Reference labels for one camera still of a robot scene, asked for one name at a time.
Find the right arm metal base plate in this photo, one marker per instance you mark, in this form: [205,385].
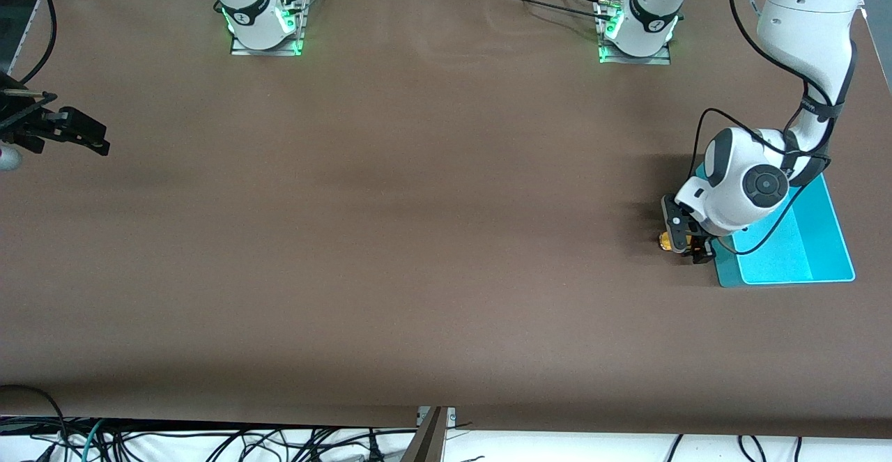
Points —
[268,51]

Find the yellow beetle toy car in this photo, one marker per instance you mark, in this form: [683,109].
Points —
[667,242]

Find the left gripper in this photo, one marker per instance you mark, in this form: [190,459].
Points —
[702,248]

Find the dark slanted post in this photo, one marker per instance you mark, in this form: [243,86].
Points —
[426,444]

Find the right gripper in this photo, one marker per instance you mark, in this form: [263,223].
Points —
[21,119]

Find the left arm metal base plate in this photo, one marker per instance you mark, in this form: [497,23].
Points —
[637,60]

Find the turquoise plastic bin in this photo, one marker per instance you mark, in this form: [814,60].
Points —
[822,253]

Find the brown table cover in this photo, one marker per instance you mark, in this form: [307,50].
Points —
[446,169]

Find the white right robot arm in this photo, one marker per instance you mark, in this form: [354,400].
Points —
[251,23]

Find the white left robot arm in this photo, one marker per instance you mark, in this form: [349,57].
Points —
[808,23]

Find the metal bracket with screws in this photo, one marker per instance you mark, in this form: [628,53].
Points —
[451,414]

